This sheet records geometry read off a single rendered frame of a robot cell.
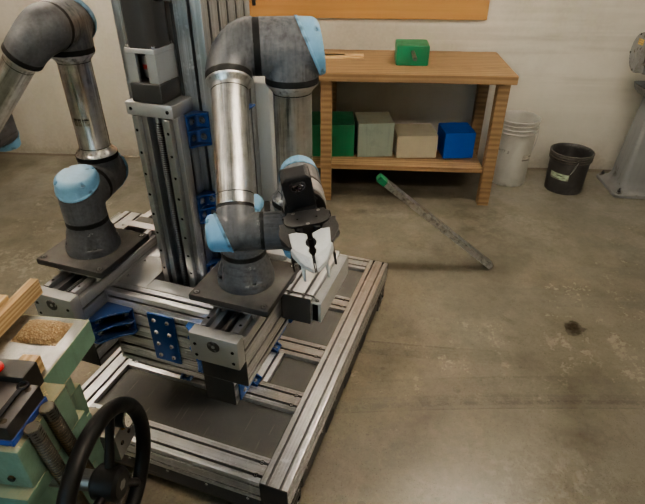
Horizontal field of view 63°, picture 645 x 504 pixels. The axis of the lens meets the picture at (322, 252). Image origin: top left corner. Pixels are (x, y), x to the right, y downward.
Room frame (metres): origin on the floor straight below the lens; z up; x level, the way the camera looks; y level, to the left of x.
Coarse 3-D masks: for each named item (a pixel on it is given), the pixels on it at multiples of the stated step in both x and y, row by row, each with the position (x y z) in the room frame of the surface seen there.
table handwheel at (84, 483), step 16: (112, 400) 0.62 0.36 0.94; (128, 400) 0.64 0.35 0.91; (96, 416) 0.57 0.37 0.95; (112, 416) 0.59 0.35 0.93; (144, 416) 0.67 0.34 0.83; (96, 432) 0.54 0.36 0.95; (112, 432) 0.58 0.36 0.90; (144, 432) 0.66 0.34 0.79; (80, 448) 0.51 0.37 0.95; (112, 448) 0.57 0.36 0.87; (144, 448) 0.65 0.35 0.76; (80, 464) 0.49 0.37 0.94; (112, 464) 0.56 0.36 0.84; (144, 464) 0.64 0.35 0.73; (64, 480) 0.47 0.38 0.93; (80, 480) 0.48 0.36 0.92; (96, 480) 0.53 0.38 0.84; (112, 480) 0.53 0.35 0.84; (128, 480) 0.56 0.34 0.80; (144, 480) 0.62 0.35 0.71; (64, 496) 0.45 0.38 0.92; (96, 496) 0.52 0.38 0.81; (112, 496) 0.52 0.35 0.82; (128, 496) 0.59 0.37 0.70
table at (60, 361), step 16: (64, 320) 0.87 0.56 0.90; (80, 320) 0.87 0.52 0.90; (64, 336) 0.82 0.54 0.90; (80, 336) 0.83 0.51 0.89; (0, 352) 0.77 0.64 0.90; (16, 352) 0.77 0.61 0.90; (32, 352) 0.77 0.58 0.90; (48, 352) 0.77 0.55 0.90; (64, 352) 0.77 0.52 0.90; (80, 352) 0.82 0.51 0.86; (48, 368) 0.73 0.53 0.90; (64, 368) 0.76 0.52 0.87; (80, 416) 0.64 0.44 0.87; (80, 432) 0.62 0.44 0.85; (48, 480) 0.52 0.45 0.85; (0, 496) 0.48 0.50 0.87; (16, 496) 0.48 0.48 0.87; (32, 496) 0.49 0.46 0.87
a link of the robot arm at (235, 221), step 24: (240, 24) 1.12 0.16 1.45; (216, 48) 1.09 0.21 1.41; (240, 48) 1.09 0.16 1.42; (216, 72) 1.05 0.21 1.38; (240, 72) 1.06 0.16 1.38; (216, 96) 1.04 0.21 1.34; (240, 96) 1.04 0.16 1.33; (216, 120) 1.00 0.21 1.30; (240, 120) 1.00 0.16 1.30; (216, 144) 0.97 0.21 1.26; (240, 144) 0.97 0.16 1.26; (216, 168) 0.94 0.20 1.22; (240, 168) 0.93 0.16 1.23; (216, 192) 0.91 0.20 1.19; (240, 192) 0.90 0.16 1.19; (216, 216) 0.87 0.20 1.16; (240, 216) 0.87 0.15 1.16; (216, 240) 0.84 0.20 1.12; (240, 240) 0.84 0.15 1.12
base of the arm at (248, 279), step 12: (264, 252) 1.12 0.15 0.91; (228, 264) 1.09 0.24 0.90; (240, 264) 1.08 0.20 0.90; (252, 264) 1.09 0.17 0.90; (264, 264) 1.11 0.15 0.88; (228, 276) 1.08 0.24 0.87; (240, 276) 1.08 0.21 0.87; (252, 276) 1.09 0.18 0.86; (264, 276) 1.10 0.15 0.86; (228, 288) 1.07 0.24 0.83; (240, 288) 1.07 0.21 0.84; (252, 288) 1.07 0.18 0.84; (264, 288) 1.09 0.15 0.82
